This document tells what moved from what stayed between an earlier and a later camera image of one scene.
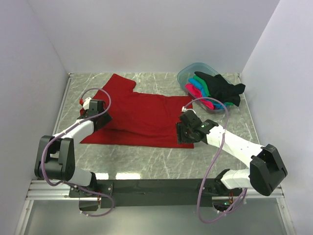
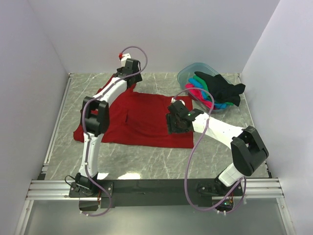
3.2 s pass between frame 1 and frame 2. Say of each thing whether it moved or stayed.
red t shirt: stayed
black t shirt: stayed
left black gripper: moved
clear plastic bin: stayed
